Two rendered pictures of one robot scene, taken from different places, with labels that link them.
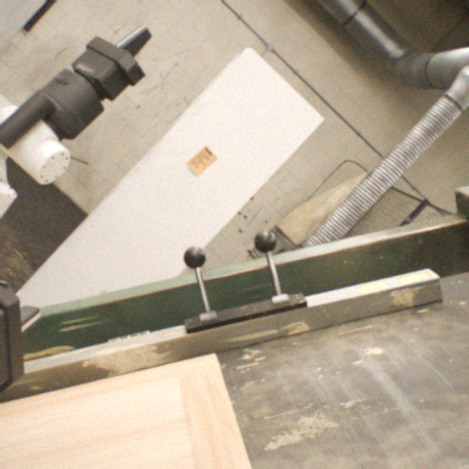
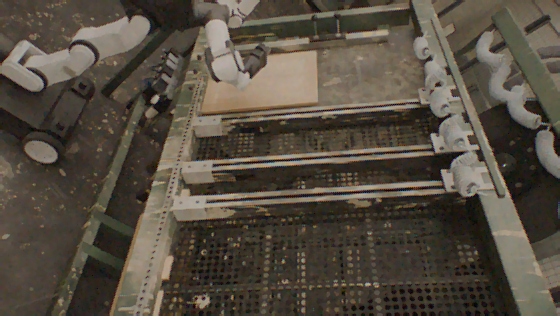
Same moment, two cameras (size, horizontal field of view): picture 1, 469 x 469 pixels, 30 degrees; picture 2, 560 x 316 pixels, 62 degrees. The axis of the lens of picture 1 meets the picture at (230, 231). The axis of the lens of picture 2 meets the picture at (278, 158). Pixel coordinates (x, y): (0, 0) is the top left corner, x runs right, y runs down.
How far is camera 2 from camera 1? 127 cm
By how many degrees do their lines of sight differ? 33
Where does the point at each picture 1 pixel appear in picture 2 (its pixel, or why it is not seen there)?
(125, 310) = (291, 24)
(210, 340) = (315, 45)
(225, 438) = (313, 81)
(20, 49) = not seen: outside the picture
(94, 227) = not seen: outside the picture
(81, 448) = (277, 77)
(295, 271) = (348, 18)
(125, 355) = (290, 46)
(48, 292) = not seen: outside the picture
